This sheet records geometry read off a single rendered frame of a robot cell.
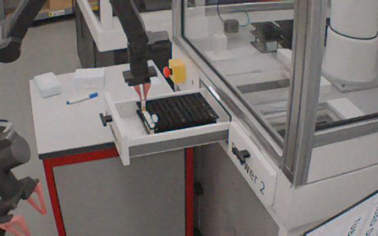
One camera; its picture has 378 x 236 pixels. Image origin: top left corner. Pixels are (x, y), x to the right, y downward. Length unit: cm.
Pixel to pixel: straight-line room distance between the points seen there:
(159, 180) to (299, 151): 85
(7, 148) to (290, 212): 74
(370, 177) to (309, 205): 21
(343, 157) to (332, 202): 14
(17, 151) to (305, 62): 63
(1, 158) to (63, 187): 92
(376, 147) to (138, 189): 96
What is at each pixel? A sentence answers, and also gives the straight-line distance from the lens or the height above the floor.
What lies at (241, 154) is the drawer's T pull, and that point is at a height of 91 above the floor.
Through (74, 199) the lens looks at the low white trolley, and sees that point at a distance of 196.
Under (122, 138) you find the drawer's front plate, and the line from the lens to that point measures 154.
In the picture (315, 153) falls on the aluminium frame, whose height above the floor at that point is 103.
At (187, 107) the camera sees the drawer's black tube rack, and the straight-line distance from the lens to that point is 172.
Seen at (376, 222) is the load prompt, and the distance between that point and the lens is 90.
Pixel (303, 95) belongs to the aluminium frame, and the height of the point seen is 119.
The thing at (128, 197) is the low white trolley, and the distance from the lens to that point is 200.
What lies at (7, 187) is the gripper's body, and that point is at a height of 111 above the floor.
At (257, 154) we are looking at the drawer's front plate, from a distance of 144.
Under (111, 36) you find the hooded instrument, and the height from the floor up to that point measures 87.
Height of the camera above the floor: 172
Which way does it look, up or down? 30 degrees down
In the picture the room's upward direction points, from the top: straight up
